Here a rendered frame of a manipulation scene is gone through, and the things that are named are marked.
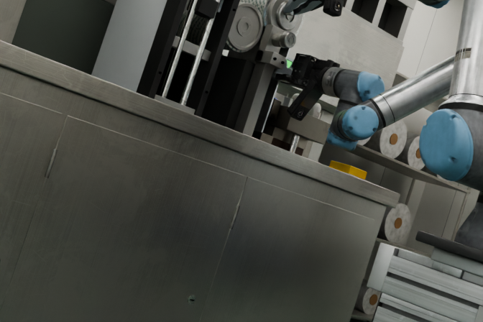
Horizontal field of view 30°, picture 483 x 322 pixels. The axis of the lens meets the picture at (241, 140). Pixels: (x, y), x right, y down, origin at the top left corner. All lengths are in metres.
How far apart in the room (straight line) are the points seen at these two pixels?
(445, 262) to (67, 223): 0.72
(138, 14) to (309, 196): 0.61
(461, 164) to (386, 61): 1.62
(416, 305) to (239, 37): 0.89
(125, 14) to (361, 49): 1.08
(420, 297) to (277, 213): 0.50
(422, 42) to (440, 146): 5.55
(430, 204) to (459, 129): 5.83
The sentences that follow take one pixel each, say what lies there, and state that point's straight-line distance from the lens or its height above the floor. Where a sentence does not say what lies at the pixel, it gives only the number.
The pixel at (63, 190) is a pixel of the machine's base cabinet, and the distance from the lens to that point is 1.75.
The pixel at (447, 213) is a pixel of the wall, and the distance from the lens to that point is 7.35.
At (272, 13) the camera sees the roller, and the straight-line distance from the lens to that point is 2.35.
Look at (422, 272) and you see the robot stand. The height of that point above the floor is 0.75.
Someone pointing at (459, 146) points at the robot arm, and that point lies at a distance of 1.62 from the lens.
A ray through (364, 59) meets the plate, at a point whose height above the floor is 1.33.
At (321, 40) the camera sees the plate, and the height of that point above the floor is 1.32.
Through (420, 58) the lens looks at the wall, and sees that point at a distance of 7.18.
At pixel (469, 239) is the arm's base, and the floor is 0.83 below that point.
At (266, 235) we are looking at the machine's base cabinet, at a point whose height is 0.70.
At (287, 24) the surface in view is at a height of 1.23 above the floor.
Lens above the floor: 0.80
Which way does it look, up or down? 2 degrees up
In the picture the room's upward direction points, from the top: 18 degrees clockwise
